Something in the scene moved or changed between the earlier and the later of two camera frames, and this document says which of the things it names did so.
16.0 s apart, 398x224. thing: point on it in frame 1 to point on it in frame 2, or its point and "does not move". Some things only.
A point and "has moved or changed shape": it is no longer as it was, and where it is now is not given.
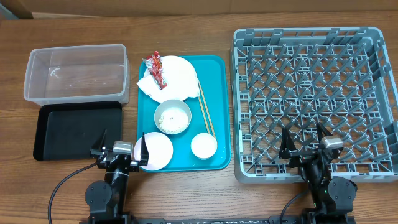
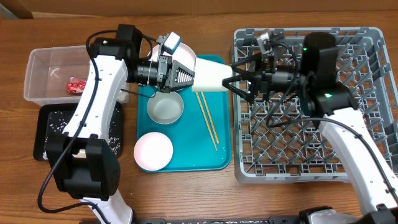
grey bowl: [173, 116] to [165, 108]
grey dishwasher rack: [297, 78] does not move
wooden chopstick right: [208, 111] does not move
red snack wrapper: [153, 63] has moved or changed shape
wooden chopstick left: [203, 114] does not move
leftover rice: [173, 120] to [59, 120]
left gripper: [134, 165] to [165, 63]
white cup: [204, 146] to [209, 74]
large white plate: [180, 78] has moved or changed shape
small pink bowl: [160, 150] does not move
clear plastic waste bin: [78, 75] does not move
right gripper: [301, 157] to [261, 78]
